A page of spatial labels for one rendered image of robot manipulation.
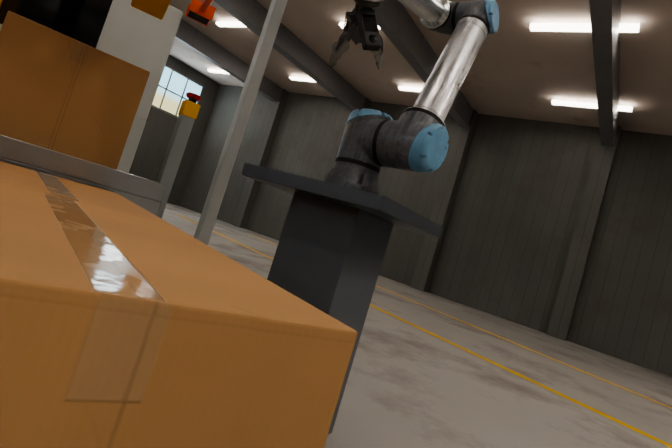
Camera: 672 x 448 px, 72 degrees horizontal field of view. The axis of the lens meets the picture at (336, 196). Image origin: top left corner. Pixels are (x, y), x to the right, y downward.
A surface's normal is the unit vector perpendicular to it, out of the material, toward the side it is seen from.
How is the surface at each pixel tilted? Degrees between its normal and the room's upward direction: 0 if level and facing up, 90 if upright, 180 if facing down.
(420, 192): 90
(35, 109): 90
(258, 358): 90
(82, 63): 90
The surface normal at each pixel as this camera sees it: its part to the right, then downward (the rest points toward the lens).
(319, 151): -0.50, -0.22
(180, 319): 0.57, 0.11
